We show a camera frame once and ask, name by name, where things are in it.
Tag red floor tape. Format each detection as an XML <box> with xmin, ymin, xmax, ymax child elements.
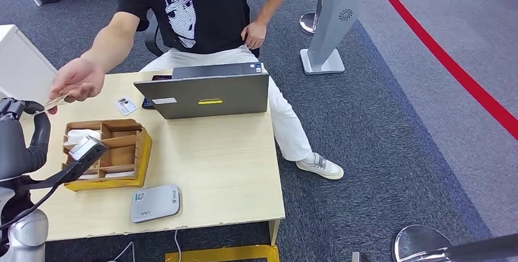
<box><xmin>364</xmin><ymin>0</ymin><xmax>518</xmax><ymax>140</ymax></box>

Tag chrome stanchion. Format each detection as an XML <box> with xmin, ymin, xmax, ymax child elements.
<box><xmin>299</xmin><ymin>0</ymin><xmax>329</xmax><ymax>37</ymax></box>

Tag grey kiosk stand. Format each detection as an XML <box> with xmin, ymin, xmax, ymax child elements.
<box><xmin>300</xmin><ymin>0</ymin><xmax>360</xmax><ymax>76</ymax></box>

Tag grey laptop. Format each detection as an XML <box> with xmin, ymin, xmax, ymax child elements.
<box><xmin>133</xmin><ymin>62</ymin><xmax>271</xmax><ymax>120</ymax></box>

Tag pale sneaker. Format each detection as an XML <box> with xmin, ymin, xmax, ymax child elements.
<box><xmin>296</xmin><ymin>153</ymin><xmax>345</xmax><ymax>181</ymax></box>

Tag person's left hand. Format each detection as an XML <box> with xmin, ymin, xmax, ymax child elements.
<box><xmin>241</xmin><ymin>21</ymin><xmax>268</xmax><ymax>51</ymax></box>

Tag person's right hand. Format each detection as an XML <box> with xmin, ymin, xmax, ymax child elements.
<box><xmin>48</xmin><ymin>57</ymin><xmax>107</xmax><ymax>115</ymax></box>

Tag grey card reader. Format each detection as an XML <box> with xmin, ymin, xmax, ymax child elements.
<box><xmin>129</xmin><ymin>184</ymin><xmax>181</xmax><ymax>224</ymax></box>

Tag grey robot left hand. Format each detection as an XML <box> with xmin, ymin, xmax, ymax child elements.
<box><xmin>0</xmin><ymin>97</ymin><xmax>52</xmax><ymax>181</ymax></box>

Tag white cabinet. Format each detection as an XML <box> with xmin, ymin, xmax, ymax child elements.
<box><xmin>0</xmin><ymin>24</ymin><xmax>58</xmax><ymax>105</ymax></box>

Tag person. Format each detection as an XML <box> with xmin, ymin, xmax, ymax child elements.
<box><xmin>48</xmin><ymin>0</ymin><xmax>345</xmax><ymax>181</ymax></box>

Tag yellow floor tape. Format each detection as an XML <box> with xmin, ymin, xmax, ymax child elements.
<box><xmin>165</xmin><ymin>245</ymin><xmax>280</xmax><ymax>262</ymax></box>

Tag white crumpled paper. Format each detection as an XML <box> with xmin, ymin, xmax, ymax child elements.
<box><xmin>64</xmin><ymin>129</ymin><xmax>102</xmax><ymax>147</ymax></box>

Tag white reader cable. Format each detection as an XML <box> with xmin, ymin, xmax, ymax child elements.
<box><xmin>173</xmin><ymin>230</ymin><xmax>183</xmax><ymax>262</ymax></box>

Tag black smartphone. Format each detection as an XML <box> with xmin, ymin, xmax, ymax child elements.
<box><xmin>142</xmin><ymin>75</ymin><xmax>173</xmax><ymax>110</ymax></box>

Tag white ID card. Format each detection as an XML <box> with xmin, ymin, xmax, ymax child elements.
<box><xmin>116</xmin><ymin>96</ymin><xmax>139</xmax><ymax>117</ymax></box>

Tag pale wooden desk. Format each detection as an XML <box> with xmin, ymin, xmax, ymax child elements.
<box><xmin>18</xmin><ymin>70</ymin><xmax>286</xmax><ymax>247</ymax></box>

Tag tan room key card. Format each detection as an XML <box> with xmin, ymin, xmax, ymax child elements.
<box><xmin>42</xmin><ymin>94</ymin><xmax>69</xmax><ymax>112</ymax></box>

